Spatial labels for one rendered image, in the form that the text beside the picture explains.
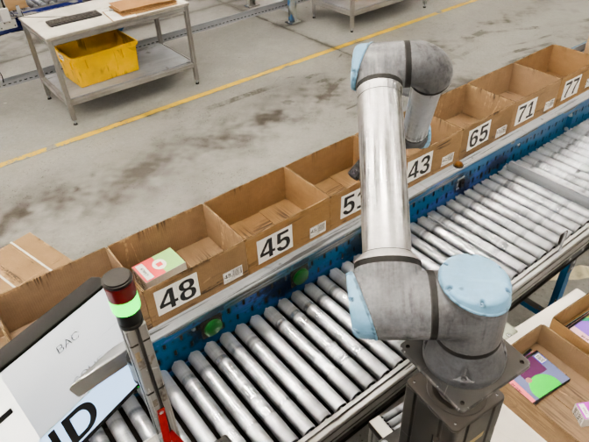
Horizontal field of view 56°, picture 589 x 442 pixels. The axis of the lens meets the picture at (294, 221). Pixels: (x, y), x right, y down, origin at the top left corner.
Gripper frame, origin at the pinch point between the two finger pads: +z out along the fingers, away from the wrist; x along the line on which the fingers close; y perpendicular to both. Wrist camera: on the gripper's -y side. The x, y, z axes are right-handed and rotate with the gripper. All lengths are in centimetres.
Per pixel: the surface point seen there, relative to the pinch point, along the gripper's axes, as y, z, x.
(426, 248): 14.2, 23.1, -22.8
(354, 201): -6.7, 0.8, -0.6
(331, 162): 6.5, 1.9, 28.4
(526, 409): -24, 17, -95
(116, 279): -117, -68, -59
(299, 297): -44, 23, -11
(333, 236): -21.2, 8.8, -4.5
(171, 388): -101, 23, -16
